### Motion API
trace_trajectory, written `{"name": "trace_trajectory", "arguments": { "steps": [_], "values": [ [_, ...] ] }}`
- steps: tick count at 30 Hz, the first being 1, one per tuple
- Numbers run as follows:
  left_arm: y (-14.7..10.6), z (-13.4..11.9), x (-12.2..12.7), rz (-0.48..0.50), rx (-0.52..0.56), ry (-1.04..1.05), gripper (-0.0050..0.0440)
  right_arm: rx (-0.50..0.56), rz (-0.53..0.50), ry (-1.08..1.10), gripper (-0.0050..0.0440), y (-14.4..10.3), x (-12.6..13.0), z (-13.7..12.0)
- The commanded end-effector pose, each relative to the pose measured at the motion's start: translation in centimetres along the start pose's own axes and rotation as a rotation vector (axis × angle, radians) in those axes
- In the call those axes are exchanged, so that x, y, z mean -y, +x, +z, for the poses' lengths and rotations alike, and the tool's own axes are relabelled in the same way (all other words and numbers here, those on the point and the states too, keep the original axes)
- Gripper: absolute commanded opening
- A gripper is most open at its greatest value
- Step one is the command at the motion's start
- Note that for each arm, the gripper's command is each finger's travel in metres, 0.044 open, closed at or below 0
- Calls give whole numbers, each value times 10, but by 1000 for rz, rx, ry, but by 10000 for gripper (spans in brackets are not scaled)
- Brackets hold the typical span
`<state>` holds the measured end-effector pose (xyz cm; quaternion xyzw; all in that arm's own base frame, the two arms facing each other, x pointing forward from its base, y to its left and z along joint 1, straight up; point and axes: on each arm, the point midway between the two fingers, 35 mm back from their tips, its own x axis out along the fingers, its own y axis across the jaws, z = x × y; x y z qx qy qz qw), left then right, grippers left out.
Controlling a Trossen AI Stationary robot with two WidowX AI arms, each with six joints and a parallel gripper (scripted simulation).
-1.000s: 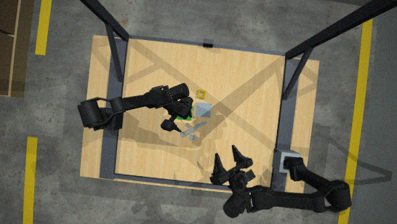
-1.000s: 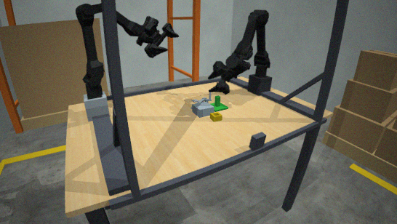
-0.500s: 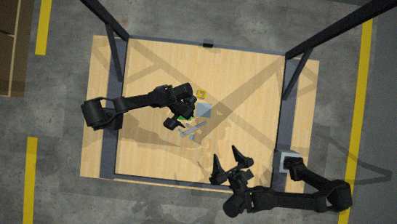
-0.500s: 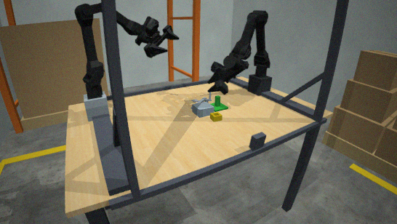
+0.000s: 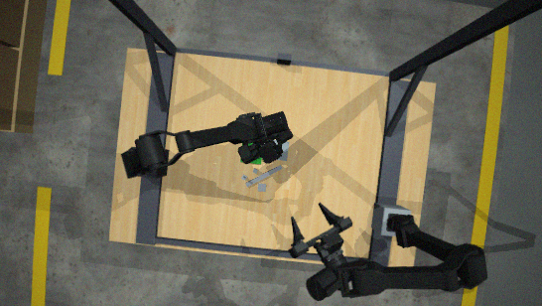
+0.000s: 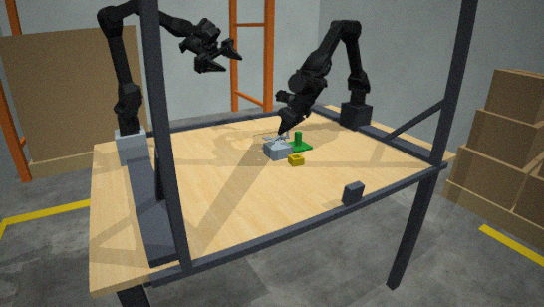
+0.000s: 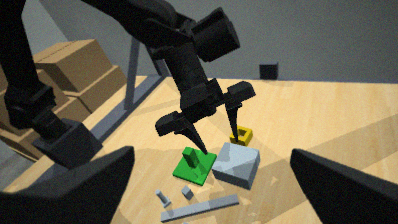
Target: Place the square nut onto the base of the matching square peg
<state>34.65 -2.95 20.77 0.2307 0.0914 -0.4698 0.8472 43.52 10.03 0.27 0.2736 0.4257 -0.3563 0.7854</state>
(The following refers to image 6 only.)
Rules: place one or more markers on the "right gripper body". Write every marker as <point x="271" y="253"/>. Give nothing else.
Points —
<point x="300" y="105"/>

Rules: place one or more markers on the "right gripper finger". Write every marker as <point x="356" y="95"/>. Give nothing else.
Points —
<point x="301" y="120"/>
<point x="284" y="126"/>

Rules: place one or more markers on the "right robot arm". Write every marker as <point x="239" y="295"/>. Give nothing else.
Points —
<point x="312" y="84"/>

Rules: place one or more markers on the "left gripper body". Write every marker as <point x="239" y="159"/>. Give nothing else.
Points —
<point x="198" y="60"/>

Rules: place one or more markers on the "yellow square nut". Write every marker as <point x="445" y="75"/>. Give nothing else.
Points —
<point x="295" y="159"/>

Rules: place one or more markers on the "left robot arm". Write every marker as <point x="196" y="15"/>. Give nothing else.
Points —
<point x="111" y="22"/>

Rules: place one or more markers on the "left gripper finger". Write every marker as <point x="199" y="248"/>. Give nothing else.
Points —
<point x="211" y="66"/>
<point x="232" y="53"/>

